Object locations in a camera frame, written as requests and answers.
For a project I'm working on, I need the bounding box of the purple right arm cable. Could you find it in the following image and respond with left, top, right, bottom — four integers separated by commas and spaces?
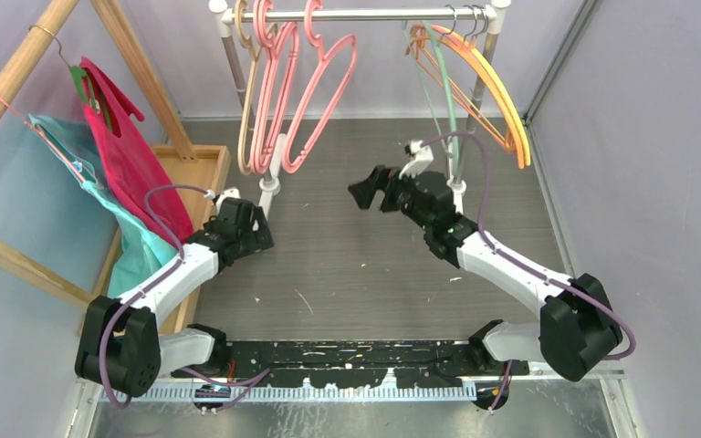
416, 130, 637, 361

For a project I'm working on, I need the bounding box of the pink plastic hanger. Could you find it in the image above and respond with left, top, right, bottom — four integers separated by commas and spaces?
281, 0, 359, 175
250, 1, 299, 174

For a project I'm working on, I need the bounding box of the wooden tray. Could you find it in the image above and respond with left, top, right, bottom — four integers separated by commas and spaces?
91, 144, 231, 334

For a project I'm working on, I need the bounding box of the white metal clothes rack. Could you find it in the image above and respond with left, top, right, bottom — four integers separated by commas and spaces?
208, 1, 500, 213

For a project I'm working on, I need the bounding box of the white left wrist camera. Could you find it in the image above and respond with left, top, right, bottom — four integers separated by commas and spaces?
204, 187, 240, 211

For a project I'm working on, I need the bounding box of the teal garment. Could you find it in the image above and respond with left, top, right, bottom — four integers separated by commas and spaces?
28, 114, 177, 297

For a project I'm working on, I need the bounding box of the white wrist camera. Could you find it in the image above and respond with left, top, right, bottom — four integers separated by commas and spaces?
204, 187, 240, 211
398, 140, 434, 179

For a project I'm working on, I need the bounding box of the slotted cable duct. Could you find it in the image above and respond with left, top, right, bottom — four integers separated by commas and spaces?
131, 381, 476, 403

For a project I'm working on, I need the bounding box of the orange thin hanger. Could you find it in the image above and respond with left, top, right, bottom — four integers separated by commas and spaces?
406, 1, 531, 169

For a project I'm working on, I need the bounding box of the red garment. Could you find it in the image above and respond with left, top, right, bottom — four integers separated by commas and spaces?
79, 57, 194, 243

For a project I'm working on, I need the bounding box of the thin pink hanger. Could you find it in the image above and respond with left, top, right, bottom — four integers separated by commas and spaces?
405, 23, 530, 169
0, 95, 90, 183

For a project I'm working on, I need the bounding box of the grey-green thin hanger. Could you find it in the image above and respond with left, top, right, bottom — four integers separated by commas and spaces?
402, 20, 461, 178

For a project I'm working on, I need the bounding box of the green hanger with metal hook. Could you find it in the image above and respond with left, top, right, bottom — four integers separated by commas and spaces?
29, 24, 112, 129

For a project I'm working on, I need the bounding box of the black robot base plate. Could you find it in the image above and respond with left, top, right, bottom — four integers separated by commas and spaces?
193, 334, 505, 389

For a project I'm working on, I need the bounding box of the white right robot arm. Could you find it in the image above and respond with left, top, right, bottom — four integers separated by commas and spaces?
348, 166, 624, 381

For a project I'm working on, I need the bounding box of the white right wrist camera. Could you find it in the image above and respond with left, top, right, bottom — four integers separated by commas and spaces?
398, 140, 434, 179

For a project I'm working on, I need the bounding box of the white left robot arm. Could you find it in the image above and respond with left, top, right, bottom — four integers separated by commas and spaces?
74, 196, 274, 397

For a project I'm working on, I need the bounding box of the beige plastic hanger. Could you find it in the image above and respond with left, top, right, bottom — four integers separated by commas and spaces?
233, 0, 262, 175

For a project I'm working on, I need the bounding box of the thin pink hanger on wood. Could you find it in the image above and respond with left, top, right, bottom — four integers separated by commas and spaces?
0, 95, 90, 183

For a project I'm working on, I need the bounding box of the wooden clothes rack frame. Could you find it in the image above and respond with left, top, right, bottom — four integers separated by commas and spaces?
0, 0, 196, 309

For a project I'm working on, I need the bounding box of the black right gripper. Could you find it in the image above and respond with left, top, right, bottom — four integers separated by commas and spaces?
349, 165, 433, 233

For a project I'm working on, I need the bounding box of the yellow thin hanger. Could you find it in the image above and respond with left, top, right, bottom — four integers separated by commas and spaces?
447, 34, 531, 169

